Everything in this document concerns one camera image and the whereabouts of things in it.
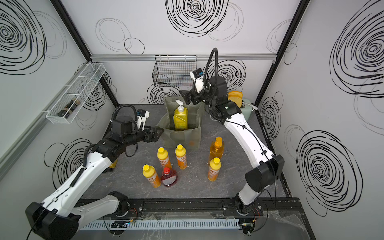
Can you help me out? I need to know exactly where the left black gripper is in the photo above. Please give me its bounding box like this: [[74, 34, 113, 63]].
[[124, 124, 165, 148]]

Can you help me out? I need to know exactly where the yellow pump soap bottle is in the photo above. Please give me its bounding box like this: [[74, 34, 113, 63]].
[[173, 100, 188, 131]]

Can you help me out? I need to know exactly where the green fabric shopping bag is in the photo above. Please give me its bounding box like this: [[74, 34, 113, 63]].
[[157, 96, 204, 150]]

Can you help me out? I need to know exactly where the orange pump soap bottle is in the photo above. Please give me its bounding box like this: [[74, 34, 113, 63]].
[[209, 137, 225, 162]]

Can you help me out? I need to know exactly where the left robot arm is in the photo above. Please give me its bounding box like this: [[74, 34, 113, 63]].
[[25, 117, 164, 240]]

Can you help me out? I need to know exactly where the yellow object behind left arm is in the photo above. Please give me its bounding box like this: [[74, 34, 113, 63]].
[[109, 160, 118, 169]]

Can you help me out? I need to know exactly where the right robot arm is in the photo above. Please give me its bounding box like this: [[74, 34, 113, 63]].
[[180, 76, 285, 215]]

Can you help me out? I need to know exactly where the red soap bottle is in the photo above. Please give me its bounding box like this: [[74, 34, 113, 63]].
[[161, 167, 178, 187]]

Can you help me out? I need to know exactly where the yellow cap bottle back left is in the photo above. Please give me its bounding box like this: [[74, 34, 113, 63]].
[[157, 147, 172, 169]]

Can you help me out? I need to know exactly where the yellow cap bottle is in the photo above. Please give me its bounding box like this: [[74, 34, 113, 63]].
[[143, 165, 161, 188], [157, 147, 172, 169], [175, 144, 188, 169], [208, 158, 222, 182]]

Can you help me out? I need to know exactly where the yellow cap bottle back middle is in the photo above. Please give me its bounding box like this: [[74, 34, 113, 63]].
[[175, 144, 188, 169]]

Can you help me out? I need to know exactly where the yellow cap bottle front left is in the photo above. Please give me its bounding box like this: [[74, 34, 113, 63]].
[[143, 165, 161, 188]]

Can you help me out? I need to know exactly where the toast slice front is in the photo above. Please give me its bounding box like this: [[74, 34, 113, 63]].
[[228, 96, 243, 108]]

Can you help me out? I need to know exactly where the toast slice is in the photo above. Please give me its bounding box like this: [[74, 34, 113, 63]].
[[228, 96, 243, 108], [229, 91, 243, 98]]

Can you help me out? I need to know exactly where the toast slice back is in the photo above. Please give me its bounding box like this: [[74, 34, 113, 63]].
[[229, 91, 243, 98]]

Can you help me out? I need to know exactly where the mint green toaster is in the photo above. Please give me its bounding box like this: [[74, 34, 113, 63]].
[[240, 99, 254, 121]]

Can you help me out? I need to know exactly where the yellow cap bottle right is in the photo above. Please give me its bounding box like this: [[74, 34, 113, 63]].
[[208, 158, 222, 182]]

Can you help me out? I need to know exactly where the dark item in shelf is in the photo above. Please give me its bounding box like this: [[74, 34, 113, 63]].
[[57, 100, 80, 119]]

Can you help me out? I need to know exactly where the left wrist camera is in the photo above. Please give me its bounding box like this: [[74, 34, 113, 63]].
[[137, 109, 150, 131]]

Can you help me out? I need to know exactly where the black wire basket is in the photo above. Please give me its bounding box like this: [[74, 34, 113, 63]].
[[152, 55, 197, 88]]

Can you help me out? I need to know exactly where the white wire shelf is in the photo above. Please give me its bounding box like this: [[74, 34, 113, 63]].
[[46, 63, 106, 124]]

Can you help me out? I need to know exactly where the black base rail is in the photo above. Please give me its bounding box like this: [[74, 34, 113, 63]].
[[121, 198, 305, 220]]

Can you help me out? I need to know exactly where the white slotted cable duct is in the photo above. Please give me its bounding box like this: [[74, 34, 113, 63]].
[[81, 219, 241, 231]]

